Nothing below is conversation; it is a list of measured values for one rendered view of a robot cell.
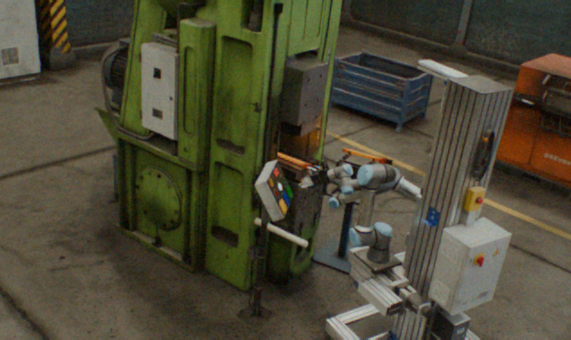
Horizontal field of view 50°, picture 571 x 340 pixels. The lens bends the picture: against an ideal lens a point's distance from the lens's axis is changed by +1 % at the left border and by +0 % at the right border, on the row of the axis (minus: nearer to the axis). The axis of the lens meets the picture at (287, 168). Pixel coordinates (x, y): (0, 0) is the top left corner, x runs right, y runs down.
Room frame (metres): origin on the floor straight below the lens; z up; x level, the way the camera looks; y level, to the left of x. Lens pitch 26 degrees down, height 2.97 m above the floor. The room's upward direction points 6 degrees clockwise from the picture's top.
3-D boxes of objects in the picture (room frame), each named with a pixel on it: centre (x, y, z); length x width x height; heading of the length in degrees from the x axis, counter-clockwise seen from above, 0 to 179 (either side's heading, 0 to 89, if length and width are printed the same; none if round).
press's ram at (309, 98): (4.22, 0.03, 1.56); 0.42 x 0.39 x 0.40; 57
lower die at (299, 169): (4.18, 0.05, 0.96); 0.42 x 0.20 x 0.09; 57
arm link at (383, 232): (3.25, -0.62, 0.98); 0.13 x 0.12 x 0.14; 110
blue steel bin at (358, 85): (8.12, -1.15, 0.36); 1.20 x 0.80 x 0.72; 55
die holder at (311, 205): (4.23, 0.03, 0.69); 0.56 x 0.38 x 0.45; 57
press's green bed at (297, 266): (4.23, 0.03, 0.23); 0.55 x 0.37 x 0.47; 57
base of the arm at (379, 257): (3.25, -0.63, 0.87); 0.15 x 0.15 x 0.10
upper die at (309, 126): (4.18, 0.05, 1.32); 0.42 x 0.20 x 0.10; 57
